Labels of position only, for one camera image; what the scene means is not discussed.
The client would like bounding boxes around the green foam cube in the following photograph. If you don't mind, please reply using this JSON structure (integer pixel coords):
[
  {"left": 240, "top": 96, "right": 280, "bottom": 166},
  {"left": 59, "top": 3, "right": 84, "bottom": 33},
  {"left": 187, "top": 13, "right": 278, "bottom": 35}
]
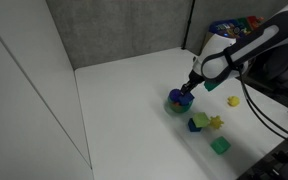
[{"left": 210, "top": 135, "right": 232, "bottom": 156}]

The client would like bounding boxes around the yellow spiky toy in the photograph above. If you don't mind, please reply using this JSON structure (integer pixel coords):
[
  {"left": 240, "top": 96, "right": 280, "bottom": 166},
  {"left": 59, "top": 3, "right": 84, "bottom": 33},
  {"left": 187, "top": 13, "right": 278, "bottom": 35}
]
[{"left": 208, "top": 115, "right": 225, "bottom": 131}]

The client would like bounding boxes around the dark office chair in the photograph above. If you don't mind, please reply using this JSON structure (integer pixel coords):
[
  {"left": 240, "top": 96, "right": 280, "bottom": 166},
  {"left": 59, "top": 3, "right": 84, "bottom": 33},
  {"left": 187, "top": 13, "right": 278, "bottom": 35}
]
[{"left": 250, "top": 41, "right": 288, "bottom": 92}]

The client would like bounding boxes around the green plastic bowl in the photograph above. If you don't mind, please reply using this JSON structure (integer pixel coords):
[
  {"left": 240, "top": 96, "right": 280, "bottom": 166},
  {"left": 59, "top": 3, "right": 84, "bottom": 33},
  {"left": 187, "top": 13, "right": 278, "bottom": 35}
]
[{"left": 165, "top": 94, "right": 194, "bottom": 115}]

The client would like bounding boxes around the black equipment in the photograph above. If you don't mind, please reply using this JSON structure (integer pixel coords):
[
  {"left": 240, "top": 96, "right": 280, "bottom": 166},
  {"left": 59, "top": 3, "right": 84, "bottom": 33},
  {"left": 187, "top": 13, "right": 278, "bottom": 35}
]
[{"left": 240, "top": 124, "right": 288, "bottom": 180}]

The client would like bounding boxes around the yellow bear toy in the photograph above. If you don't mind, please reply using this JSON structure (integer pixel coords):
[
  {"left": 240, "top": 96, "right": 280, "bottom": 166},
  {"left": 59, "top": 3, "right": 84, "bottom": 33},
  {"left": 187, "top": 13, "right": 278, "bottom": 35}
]
[{"left": 227, "top": 95, "right": 241, "bottom": 108}]

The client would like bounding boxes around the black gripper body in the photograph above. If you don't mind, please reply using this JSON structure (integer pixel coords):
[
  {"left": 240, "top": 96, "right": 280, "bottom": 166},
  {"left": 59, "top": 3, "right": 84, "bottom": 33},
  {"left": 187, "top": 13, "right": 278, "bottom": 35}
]
[{"left": 186, "top": 70, "right": 206, "bottom": 89}]

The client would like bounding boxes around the black vertical pole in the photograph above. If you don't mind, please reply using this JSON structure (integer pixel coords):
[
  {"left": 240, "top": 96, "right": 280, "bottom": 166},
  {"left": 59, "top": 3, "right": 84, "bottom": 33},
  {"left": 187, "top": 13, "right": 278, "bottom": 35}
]
[{"left": 181, "top": 0, "right": 197, "bottom": 51}]

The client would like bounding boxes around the blue storage bin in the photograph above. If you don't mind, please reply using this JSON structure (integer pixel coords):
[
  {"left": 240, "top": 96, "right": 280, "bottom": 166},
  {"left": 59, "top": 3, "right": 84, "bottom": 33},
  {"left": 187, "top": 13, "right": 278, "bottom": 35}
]
[{"left": 209, "top": 19, "right": 249, "bottom": 38}]

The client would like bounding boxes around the red storage bin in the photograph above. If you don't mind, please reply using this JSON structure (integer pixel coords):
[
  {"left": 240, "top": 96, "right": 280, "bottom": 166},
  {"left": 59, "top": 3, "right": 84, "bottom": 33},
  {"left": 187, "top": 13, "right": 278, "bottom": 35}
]
[{"left": 246, "top": 15, "right": 265, "bottom": 29}]

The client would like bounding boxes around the yellow-green foam cube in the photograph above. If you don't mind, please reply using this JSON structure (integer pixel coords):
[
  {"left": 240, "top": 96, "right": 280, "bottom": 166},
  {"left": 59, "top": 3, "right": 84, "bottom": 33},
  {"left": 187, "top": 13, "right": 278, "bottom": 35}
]
[{"left": 192, "top": 112, "right": 211, "bottom": 129}]

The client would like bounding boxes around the wooden toy shelf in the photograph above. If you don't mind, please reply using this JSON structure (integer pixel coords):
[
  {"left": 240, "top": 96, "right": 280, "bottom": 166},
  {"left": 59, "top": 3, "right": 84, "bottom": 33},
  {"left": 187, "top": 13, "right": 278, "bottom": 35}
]
[{"left": 203, "top": 15, "right": 269, "bottom": 39}]

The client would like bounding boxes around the dark blue foam cube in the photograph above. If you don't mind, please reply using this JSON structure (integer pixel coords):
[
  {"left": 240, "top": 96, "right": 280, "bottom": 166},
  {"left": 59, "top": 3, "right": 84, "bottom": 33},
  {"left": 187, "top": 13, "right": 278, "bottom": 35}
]
[{"left": 187, "top": 118, "right": 203, "bottom": 133}]

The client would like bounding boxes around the blue spiky ball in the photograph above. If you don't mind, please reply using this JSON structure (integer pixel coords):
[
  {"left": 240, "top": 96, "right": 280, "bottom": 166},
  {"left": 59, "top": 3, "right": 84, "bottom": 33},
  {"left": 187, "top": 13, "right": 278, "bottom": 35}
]
[{"left": 169, "top": 88, "right": 182, "bottom": 103}]

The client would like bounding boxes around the black cable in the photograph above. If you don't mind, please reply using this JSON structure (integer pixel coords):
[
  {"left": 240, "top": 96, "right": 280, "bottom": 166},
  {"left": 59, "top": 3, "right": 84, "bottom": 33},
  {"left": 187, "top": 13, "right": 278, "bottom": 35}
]
[
  {"left": 239, "top": 78, "right": 288, "bottom": 148},
  {"left": 238, "top": 66, "right": 288, "bottom": 140}
]

